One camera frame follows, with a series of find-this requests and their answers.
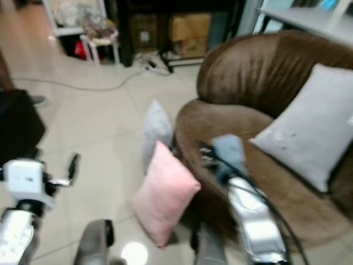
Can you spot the brown fabric sofa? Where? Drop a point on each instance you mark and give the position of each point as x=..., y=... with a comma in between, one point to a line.
x=248, y=72

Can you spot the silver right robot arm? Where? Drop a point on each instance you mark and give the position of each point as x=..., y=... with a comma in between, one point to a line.
x=256, y=221

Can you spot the small grey pillow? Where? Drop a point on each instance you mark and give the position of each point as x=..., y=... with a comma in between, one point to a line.
x=156, y=128

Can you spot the pink pillow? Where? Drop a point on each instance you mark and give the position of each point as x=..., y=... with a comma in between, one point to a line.
x=165, y=193

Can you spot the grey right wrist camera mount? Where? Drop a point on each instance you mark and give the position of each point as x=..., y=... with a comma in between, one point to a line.
x=229, y=150

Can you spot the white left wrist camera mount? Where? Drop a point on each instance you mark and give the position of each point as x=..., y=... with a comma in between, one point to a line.
x=26, y=179

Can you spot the black stand leg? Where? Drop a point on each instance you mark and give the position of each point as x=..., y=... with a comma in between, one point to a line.
x=165, y=62

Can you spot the white shelf unit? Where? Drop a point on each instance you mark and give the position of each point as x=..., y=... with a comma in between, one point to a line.
x=51, y=16

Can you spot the grey robot leg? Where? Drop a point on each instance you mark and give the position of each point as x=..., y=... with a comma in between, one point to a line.
x=94, y=245
x=209, y=248

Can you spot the white power strip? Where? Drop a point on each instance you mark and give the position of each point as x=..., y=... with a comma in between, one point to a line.
x=145, y=61

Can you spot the small dark cardboard box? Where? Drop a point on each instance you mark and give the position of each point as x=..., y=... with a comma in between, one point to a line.
x=143, y=33

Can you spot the black cabinet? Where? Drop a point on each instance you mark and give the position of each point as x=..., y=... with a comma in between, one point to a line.
x=162, y=8

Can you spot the white table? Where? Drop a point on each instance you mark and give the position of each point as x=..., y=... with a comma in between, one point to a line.
x=309, y=22

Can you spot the large grey pillow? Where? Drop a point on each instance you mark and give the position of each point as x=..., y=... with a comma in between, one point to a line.
x=309, y=127

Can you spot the large cardboard box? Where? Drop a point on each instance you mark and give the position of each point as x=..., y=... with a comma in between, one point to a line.
x=190, y=33

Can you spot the grey right robot leg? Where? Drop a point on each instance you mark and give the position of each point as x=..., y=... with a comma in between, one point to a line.
x=209, y=248

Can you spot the white stool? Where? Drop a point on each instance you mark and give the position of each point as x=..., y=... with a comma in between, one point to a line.
x=99, y=43

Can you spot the grey slipper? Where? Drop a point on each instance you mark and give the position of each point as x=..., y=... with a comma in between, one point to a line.
x=41, y=101

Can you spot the clear plastic bag of clutter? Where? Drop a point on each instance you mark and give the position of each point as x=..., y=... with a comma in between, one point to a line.
x=100, y=26

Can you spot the red object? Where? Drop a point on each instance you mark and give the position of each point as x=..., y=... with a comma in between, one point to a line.
x=80, y=51

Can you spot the grey left robot leg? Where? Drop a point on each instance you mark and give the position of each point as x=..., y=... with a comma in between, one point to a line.
x=94, y=245

